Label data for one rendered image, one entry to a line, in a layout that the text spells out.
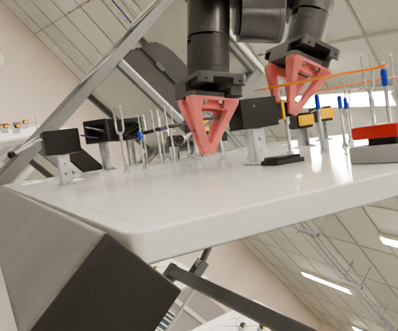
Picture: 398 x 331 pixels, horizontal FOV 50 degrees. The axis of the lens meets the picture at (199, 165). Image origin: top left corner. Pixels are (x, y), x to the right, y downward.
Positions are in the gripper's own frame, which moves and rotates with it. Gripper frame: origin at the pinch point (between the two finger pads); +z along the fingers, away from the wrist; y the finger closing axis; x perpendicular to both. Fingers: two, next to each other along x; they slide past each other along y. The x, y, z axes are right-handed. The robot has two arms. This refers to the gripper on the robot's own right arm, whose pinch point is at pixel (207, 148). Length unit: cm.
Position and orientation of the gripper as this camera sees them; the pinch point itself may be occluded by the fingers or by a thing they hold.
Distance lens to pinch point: 57.4
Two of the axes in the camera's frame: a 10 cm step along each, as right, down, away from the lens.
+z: -0.1, 10.0, 0.0
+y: -3.6, 0.0, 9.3
